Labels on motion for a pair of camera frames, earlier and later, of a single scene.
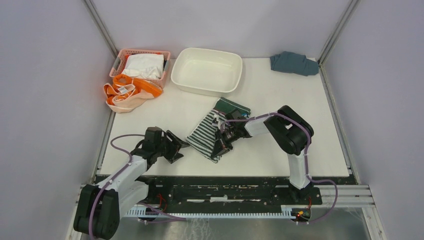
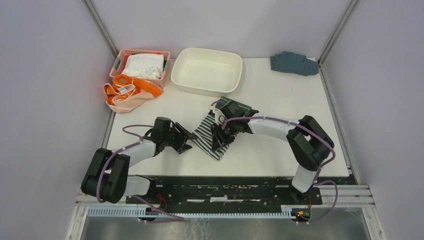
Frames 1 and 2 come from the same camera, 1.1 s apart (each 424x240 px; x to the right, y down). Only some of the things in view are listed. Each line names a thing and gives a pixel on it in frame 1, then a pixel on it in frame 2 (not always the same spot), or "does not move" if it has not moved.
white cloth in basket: x=147 y=65 does not move
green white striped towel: x=202 y=139 does not move
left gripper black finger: x=180 y=145 → x=192 y=136
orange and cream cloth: x=126 y=93 does not move
